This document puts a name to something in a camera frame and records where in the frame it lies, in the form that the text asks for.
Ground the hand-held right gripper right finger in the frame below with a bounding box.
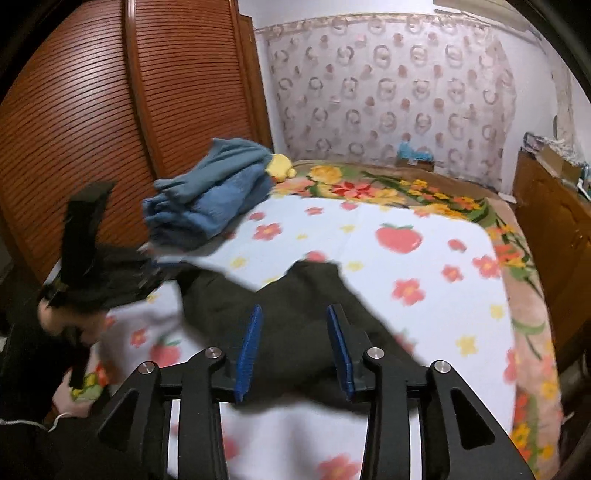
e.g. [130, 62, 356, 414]
[325, 304, 539, 480]

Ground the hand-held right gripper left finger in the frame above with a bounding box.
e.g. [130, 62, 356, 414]
[55, 305, 264, 480]

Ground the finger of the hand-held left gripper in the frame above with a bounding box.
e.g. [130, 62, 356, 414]
[135, 256, 165, 301]

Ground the black t-shirt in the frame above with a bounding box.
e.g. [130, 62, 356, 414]
[92, 244, 419, 416]

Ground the person's left hand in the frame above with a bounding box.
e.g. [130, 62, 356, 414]
[39, 299, 110, 354]

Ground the pile of blue jeans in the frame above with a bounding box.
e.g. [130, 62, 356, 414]
[142, 137, 275, 252]

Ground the wooden louvered wardrobe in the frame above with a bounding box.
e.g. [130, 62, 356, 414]
[0, 0, 273, 287]

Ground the white fruit-print bed sheet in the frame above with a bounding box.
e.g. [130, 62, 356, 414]
[55, 194, 518, 480]

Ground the yellow plush toy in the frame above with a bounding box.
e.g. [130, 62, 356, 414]
[265, 154, 297, 182]

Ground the floral blanket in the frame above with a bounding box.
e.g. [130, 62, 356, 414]
[272, 159, 566, 480]

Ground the light blue cloth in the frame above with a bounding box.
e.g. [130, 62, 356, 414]
[398, 142, 435, 162]

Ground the person's dark clothing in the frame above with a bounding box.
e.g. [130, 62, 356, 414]
[0, 323, 93, 480]

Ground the wooden cabinet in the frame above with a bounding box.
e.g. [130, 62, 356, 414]
[512, 150, 591, 324]

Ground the circle-patterned curtain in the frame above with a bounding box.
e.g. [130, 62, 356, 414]
[256, 14, 518, 192]

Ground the open cardboard box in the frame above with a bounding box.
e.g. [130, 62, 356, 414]
[536, 145, 583, 181]

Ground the tied white curtain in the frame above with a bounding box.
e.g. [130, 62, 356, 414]
[551, 46, 579, 145]

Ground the white cable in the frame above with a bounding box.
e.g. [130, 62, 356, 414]
[0, 408, 77, 433]

